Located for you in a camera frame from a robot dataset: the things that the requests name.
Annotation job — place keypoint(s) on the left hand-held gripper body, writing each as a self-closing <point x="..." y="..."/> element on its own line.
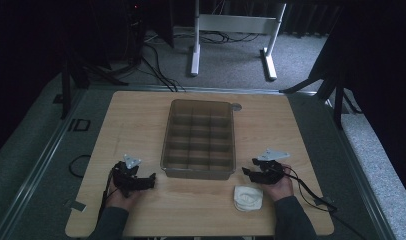
<point x="124" y="180"/>

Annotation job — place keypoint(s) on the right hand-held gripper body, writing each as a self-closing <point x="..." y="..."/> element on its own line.
<point x="269" y="173"/>

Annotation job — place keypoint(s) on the white socks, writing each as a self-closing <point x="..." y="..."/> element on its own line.
<point x="247" y="198"/>

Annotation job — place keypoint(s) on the clear brown compartment box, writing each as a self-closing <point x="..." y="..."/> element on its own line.
<point x="199" y="140"/>

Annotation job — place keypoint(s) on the person's left hand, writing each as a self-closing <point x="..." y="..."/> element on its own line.
<point x="121" y="200"/>

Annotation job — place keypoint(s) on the person's right hand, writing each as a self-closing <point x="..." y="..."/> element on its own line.
<point x="282" y="190"/>

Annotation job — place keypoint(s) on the grey tape piece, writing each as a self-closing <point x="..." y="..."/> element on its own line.
<point x="324" y="200"/>
<point x="76" y="205"/>

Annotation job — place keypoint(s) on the round silver disc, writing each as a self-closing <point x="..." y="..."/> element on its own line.
<point x="237" y="107"/>

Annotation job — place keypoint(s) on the black metal stand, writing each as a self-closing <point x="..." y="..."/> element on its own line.
<point x="66" y="93"/>
<point x="338" y="106"/>

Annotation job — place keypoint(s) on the small black floor plate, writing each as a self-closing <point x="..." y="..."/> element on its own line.
<point x="57" y="99"/>

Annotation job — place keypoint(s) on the dark computer tower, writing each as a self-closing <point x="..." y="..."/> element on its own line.
<point x="134" y="33"/>

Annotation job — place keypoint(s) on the white desk frame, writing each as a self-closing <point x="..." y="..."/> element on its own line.
<point x="237" y="24"/>

